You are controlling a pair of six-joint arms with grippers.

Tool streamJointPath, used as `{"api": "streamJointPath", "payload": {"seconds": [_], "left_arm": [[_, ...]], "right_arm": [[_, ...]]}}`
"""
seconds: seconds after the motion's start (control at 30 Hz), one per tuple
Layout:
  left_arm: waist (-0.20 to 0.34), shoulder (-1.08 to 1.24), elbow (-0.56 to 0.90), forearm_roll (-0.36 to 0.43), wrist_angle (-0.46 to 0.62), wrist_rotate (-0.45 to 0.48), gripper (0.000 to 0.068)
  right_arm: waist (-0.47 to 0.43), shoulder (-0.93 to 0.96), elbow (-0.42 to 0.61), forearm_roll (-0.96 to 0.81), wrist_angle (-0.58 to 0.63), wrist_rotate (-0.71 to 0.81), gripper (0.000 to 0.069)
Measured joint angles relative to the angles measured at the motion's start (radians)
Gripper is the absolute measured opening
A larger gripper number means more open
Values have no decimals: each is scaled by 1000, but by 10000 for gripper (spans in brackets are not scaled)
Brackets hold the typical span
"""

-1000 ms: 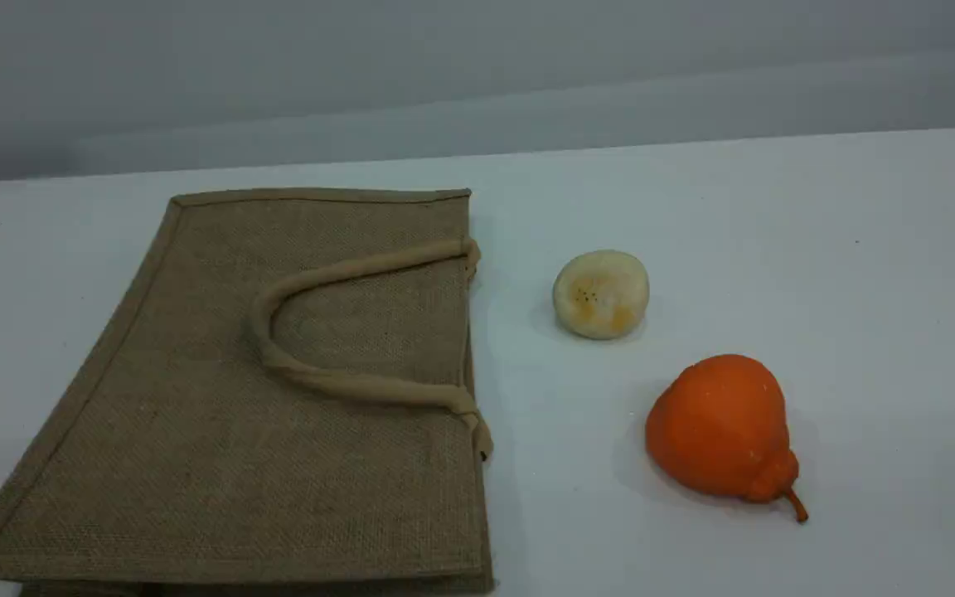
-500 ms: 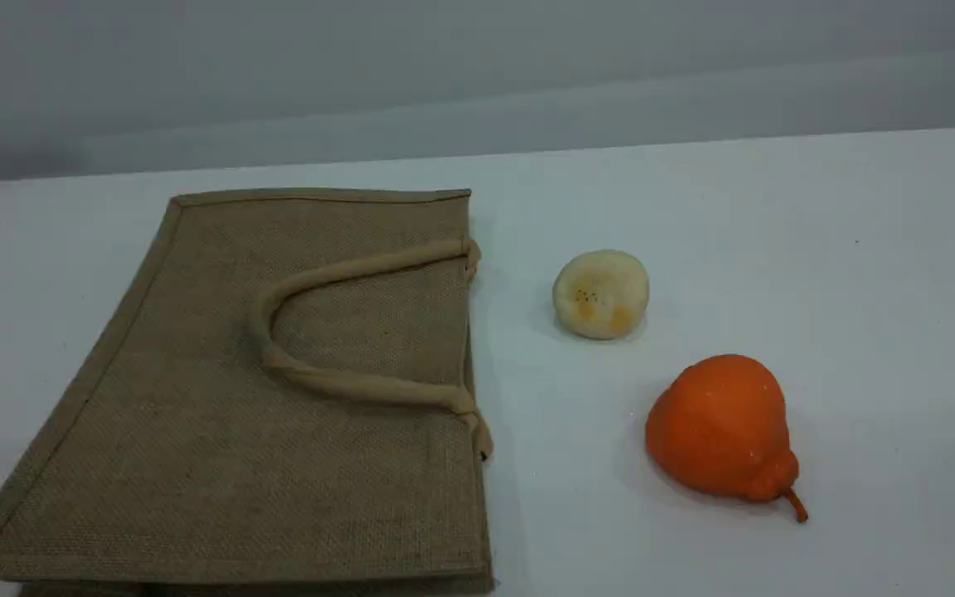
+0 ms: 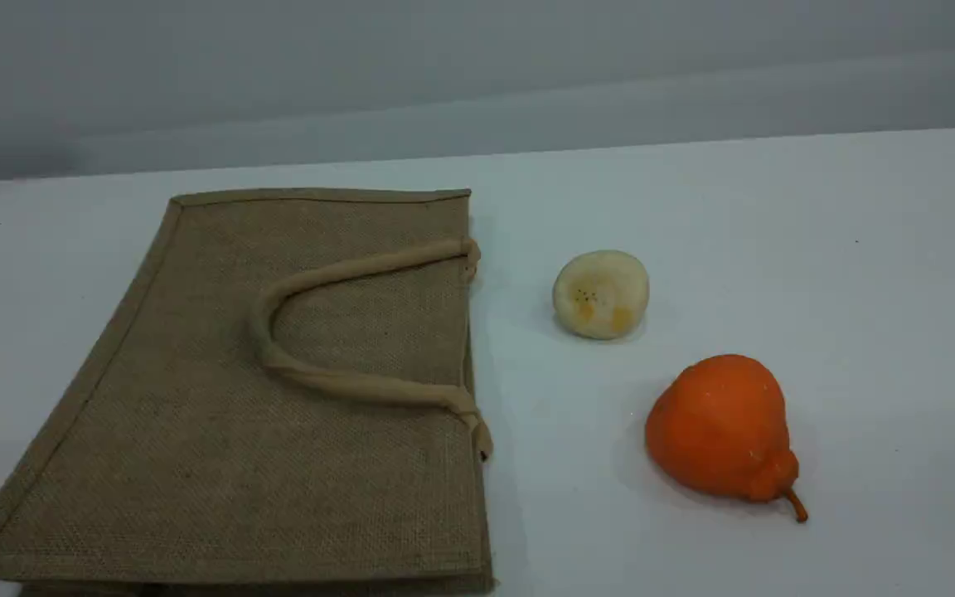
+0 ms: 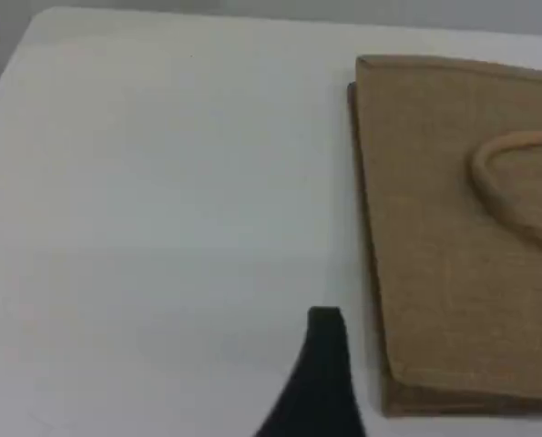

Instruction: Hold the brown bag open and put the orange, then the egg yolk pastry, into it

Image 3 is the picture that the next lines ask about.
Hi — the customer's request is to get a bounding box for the orange fruit with stem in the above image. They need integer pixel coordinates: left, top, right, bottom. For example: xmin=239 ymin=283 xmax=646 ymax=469
xmin=644 ymin=354 xmax=810 ymax=524

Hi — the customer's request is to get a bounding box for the brown jute tote bag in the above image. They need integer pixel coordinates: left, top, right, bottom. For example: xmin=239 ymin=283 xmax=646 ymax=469
xmin=0 ymin=187 xmax=497 ymax=597

